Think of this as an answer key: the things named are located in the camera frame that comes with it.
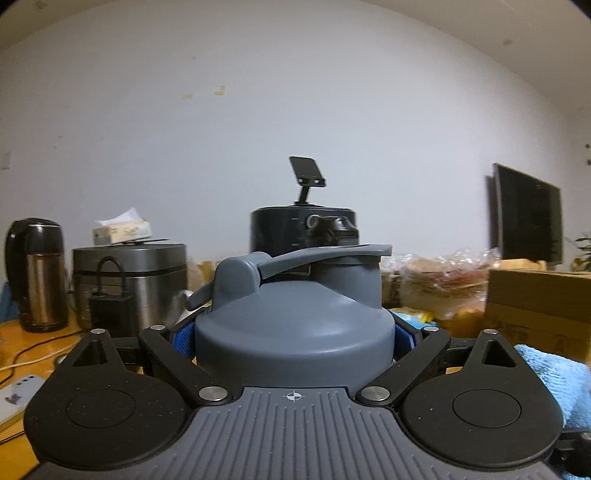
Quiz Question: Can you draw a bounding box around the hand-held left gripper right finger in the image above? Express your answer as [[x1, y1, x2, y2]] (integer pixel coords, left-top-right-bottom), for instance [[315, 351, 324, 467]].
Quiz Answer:
[[356, 316, 518, 409]]

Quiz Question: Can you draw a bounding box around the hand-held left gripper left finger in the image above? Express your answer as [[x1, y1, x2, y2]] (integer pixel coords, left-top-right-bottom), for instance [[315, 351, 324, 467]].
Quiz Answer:
[[71, 320, 232, 409]]

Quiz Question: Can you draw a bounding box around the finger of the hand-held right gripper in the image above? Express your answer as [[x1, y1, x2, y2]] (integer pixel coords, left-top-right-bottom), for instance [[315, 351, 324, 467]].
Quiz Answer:
[[553, 429, 591, 480]]

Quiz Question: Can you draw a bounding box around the blue microfiber cloth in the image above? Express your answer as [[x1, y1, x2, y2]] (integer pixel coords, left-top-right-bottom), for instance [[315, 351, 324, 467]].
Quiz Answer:
[[515, 344, 591, 430]]

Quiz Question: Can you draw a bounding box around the grey bottle lid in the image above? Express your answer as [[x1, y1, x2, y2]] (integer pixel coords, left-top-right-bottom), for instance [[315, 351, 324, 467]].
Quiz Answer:
[[185, 243, 398, 393]]

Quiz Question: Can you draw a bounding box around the blue wipes packet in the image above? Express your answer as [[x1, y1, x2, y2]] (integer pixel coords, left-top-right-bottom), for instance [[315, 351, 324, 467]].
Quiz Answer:
[[392, 310, 435, 325]]

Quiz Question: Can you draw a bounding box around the white plastic bag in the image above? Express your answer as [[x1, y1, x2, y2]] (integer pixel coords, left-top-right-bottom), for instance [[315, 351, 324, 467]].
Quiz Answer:
[[178, 288, 198, 324]]

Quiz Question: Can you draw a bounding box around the plastic bag of food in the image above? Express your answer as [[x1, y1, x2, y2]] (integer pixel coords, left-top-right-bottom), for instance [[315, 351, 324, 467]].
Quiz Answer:
[[383, 249, 502, 319]]

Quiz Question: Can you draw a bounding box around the yellow pear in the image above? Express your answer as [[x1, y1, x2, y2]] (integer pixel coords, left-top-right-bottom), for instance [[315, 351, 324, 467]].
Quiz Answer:
[[455, 309, 485, 339]]

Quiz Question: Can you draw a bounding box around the silver rice cooker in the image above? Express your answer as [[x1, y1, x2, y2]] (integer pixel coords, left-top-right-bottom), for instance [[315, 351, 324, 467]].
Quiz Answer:
[[71, 243, 188, 330]]

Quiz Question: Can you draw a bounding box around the black power adapter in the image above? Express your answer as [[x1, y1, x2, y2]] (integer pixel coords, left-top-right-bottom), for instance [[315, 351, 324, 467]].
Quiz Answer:
[[89, 295, 139, 339]]

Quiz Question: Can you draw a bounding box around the tissue pack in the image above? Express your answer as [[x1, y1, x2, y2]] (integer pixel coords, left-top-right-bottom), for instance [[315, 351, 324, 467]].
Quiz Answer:
[[92, 208, 153, 245]]

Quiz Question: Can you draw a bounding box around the black water bottle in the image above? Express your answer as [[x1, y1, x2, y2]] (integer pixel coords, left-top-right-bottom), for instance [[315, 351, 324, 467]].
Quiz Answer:
[[305, 215, 361, 248]]

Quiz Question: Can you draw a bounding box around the cardboard box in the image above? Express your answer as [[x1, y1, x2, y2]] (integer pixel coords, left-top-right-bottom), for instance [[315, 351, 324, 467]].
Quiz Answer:
[[482, 268, 591, 365]]

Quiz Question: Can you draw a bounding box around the dark blue air fryer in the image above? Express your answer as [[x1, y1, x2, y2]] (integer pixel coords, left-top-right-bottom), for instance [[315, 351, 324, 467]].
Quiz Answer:
[[250, 206, 361, 259]]

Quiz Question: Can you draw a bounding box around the black electric kettle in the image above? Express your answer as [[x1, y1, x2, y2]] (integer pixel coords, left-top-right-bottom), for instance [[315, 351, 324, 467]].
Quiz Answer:
[[4, 218, 70, 333]]

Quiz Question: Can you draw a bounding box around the white power strip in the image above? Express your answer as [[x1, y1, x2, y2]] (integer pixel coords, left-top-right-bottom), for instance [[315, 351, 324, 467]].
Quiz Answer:
[[0, 375, 48, 432]]

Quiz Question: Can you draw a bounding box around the black phone stand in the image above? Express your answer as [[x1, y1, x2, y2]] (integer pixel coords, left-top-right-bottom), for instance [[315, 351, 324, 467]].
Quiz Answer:
[[288, 156, 328, 206]]

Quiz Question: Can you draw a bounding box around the potted green plant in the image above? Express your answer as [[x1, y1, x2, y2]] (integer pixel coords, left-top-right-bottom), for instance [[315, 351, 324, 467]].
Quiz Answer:
[[566, 235, 591, 273]]

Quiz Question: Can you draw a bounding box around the white cable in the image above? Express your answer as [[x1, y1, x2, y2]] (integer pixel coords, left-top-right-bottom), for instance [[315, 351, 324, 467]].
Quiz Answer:
[[0, 332, 80, 371]]

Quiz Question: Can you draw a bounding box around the wall television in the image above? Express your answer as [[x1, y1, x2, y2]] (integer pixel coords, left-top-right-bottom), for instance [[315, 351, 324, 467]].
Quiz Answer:
[[485, 162, 564, 266]]

